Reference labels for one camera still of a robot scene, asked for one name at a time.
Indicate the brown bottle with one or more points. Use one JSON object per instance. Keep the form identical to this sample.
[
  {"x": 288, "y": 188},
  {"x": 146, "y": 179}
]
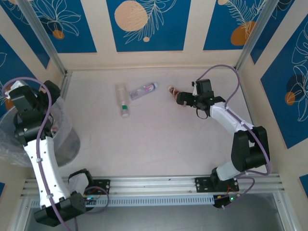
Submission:
[{"x": 172, "y": 91}]

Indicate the small bottle purple label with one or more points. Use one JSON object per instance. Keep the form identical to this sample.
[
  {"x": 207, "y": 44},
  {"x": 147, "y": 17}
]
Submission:
[{"x": 142, "y": 91}]

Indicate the clear bottle green band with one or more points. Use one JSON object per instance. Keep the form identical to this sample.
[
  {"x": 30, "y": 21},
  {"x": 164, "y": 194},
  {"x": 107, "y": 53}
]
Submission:
[{"x": 121, "y": 96}]

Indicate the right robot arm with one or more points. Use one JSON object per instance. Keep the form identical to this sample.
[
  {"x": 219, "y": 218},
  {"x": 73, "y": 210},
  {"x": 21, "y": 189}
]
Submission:
[{"x": 223, "y": 118}]

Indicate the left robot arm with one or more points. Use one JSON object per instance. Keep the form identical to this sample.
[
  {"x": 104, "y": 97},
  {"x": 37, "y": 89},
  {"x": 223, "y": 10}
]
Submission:
[{"x": 45, "y": 168}]

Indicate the round grey bin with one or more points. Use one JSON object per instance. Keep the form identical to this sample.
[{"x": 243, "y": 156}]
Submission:
[{"x": 69, "y": 149}]

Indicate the black mounting plate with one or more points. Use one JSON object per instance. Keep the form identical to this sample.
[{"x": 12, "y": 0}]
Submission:
[
  {"x": 203, "y": 184},
  {"x": 103, "y": 186}
]

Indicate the circuit board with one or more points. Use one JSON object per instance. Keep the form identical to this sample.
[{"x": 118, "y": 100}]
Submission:
[
  {"x": 220, "y": 203},
  {"x": 90, "y": 199}
]

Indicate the grey metal shelf plate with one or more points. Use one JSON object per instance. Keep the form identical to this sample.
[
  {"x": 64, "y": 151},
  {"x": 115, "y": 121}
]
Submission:
[{"x": 156, "y": 219}]

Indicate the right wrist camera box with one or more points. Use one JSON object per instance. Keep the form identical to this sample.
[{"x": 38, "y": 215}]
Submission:
[{"x": 204, "y": 87}]

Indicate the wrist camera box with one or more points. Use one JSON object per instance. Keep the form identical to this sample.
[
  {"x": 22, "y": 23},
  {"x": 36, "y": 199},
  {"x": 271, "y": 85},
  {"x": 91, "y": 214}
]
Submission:
[
  {"x": 204, "y": 87},
  {"x": 24, "y": 101}
]

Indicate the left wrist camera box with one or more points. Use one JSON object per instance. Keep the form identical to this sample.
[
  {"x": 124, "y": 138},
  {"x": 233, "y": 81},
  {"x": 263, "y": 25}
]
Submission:
[{"x": 24, "y": 101}]

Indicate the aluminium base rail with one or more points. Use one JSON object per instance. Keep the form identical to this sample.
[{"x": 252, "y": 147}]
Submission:
[{"x": 154, "y": 184}]

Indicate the aluminium frame post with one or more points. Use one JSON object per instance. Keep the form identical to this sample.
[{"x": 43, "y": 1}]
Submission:
[
  {"x": 41, "y": 36},
  {"x": 20, "y": 216},
  {"x": 255, "y": 29},
  {"x": 286, "y": 216}
]

